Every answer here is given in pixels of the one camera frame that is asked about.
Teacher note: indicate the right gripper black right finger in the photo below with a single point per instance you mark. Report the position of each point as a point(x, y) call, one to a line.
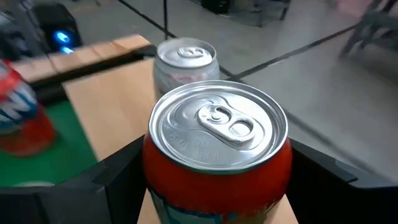
point(342, 202)

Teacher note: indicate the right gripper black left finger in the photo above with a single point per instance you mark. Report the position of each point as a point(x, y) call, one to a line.
point(77, 202)

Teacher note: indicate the red Fanta strawberry can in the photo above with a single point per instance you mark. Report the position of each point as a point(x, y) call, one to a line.
point(21, 130)
point(217, 186)

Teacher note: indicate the white pink soda can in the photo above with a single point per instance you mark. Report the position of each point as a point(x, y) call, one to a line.
point(186, 74)

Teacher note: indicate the light wooden shelf board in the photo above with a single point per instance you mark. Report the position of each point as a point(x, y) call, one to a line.
point(118, 109)

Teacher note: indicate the black device blue light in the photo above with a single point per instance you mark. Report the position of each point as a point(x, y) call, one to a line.
point(59, 21)

